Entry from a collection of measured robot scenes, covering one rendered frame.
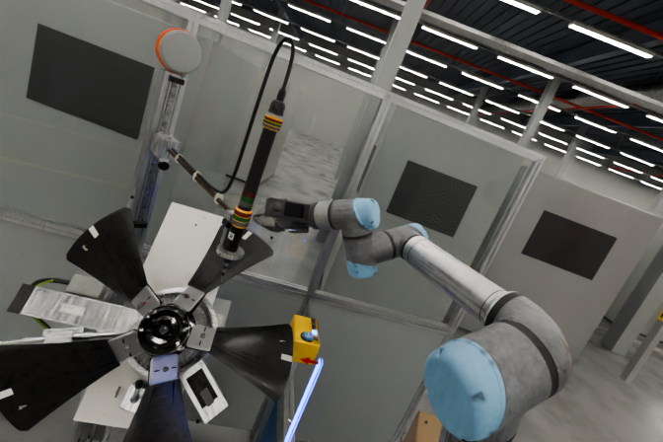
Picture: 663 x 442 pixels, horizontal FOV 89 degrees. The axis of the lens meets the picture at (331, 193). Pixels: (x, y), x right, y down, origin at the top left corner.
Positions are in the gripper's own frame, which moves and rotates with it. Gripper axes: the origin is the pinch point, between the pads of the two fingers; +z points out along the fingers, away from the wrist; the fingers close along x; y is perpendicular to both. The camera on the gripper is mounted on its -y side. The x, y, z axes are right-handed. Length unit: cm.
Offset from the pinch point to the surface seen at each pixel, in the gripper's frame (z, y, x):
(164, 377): 17.9, -4.7, -43.1
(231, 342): 7.5, 6.6, -34.3
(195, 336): 14.6, 0.2, -33.3
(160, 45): 41, -16, 59
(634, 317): -213, 637, -12
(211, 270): 15.5, 2.2, -15.4
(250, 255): 7.1, 8.2, -9.8
